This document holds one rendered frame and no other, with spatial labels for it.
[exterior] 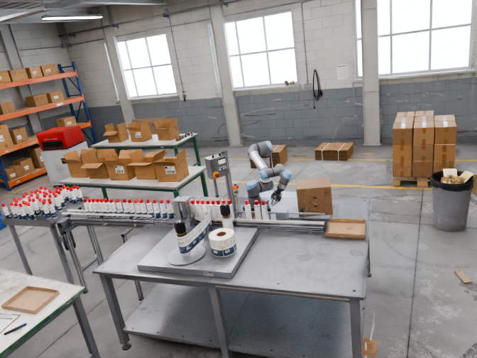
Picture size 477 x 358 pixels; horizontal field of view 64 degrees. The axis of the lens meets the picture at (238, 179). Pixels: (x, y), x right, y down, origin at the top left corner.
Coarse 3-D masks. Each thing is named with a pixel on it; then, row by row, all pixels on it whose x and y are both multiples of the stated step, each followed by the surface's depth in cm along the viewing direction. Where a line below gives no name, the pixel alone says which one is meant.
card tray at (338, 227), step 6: (330, 222) 330; (336, 222) 328; (342, 222) 327; (348, 222) 325; (354, 222) 324; (360, 222) 322; (330, 228) 320; (336, 228) 319; (342, 228) 318; (348, 228) 316; (354, 228) 315; (360, 228) 313; (330, 234) 307; (336, 234) 305; (342, 234) 303; (348, 234) 302; (354, 234) 300; (360, 234) 298
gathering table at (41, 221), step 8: (64, 208) 444; (72, 208) 440; (40, 216) 431; (8, 224) 428; (16, 224) 423; (24, 224) 419; (32, 224) 414; (40, 224) 409; (48, 224) 405; (16, 232) 439; (56, 232) 414; (16, 240) 439; (56, 240) 415; (96, 240) 471; (24, 256) 448; (64, 256) 424; (24, 264) 450; (64, 264) 425; (72, 280) 435
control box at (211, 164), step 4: (216, 156) 339; (220, 156) 339; (224, 156) 341; (208, 160) 335; (212, 160) 334; (216, 160) 337; (208, 164) 338; (212, 164) 335; (216, 164) 338; (224, 164) 342; (208, 168) 340; (212, 168) 336; (216, 168) 338; (208, 172) 342; (212, 172) 337; (216, 172) 339; (220, 172) 341; (224, 172) 344; (228, 172) 346; (208, 176) 345; (212, 176) 338; (220, 176) 342
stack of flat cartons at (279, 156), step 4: (276, 148) 757; (280, 148) 752; (284, 148) 762; (276, 152) 731; (280, 152) 736; (284, 152) 761; (272, 156) 737; (276, 156) 734; (280, 156) 740; (284, 156) 759; (272, 160) 741; (276, 160) 737; (280, 160) 737; (284, 160) 760; (252, 164) 759; (272, 164) 742; (276, 164) 740
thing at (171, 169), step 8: (184, 152) 512; (168, 160) 531; (176, 160) 526; (184, 160) 515; (160, 168) 508; (168, 168) 504; (176, 168) 499; (184, 168) 515; (160, 176) 513; (168, 176) 508; (176, 176) 504; (184, 176) 515
